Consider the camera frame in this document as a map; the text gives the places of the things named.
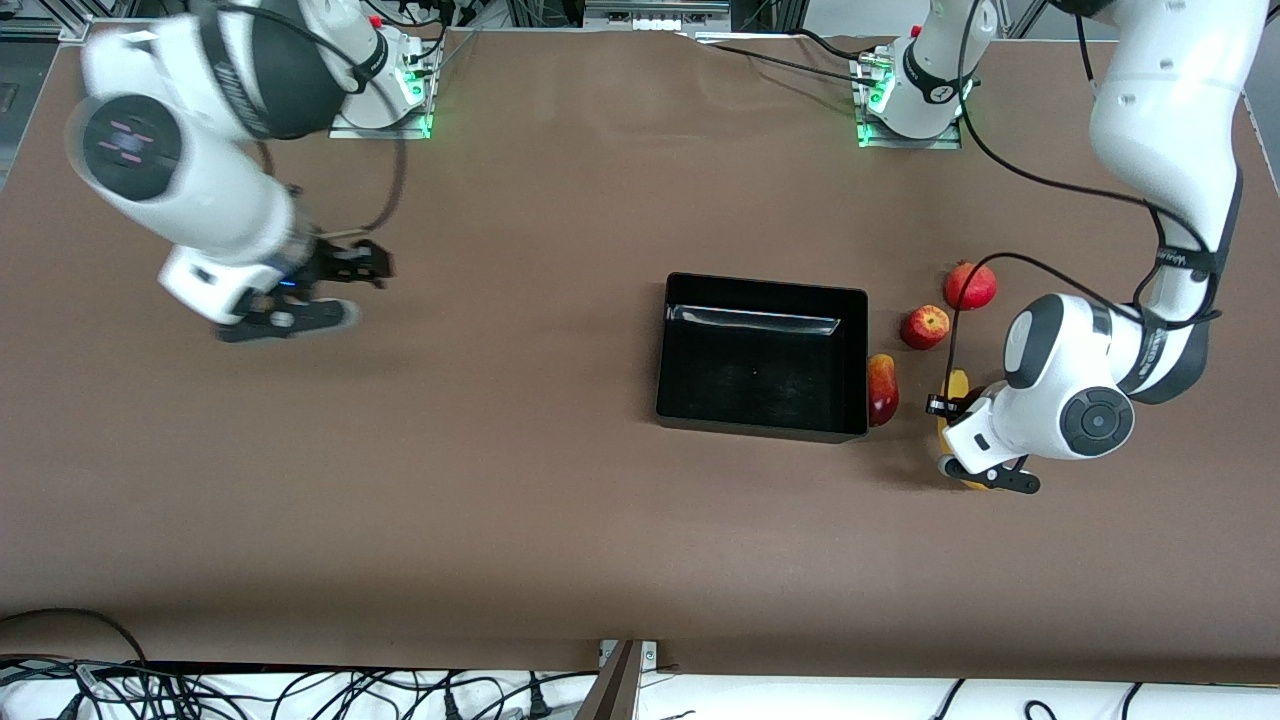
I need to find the yellow banana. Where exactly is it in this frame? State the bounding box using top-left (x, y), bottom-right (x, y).
top-left (936, 368), bottom-right (993, 492)

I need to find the red yellow apple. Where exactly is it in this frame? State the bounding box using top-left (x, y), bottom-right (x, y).
top-left (900, 305), bottom-right (952, 351)

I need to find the black plastic box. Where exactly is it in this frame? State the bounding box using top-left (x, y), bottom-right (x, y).
top-left (655, 272), bottom-right (871, 445)

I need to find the red yellow mango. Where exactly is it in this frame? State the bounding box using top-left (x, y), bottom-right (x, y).
top-left (866, 354), bottom-right (900, 428)

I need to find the red pomegranate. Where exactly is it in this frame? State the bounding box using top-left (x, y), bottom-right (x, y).
top-left (944, 260), bottom-right (998, 312)

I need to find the dark grey beam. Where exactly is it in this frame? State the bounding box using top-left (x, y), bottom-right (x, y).
top-left (575, 640), bottom-right (642, 720)

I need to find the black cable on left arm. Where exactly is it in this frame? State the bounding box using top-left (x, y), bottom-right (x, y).
top-left (940, 0), bottom-right (1227, 403)

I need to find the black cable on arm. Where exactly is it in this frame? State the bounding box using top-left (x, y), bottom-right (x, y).
top-left (940, 0), bottom-right (1227, 403)
top-left (200, 0), bottom-right (411, 243)

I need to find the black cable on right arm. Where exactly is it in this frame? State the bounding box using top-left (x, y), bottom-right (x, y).
top-left (200, 0), bottom-right (411, 243)

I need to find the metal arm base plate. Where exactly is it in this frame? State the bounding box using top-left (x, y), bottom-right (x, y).
top-left (853, 45), bottom-right (967, 151)
top-left (328, 40), bottom-right (437, 141)

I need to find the black cable on table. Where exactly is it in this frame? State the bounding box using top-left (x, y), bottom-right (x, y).
top-left (690, 32), bottom-right (873, 89)
top-left (788, 27), bottom-right (885, 63)

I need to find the metal frame structure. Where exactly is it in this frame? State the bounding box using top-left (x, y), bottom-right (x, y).
top-left (505, 0), bottom-right (801, 33)

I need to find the black looped cable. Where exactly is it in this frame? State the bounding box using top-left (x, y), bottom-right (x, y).
top-left (0, 607), bottom-right (151, 667)

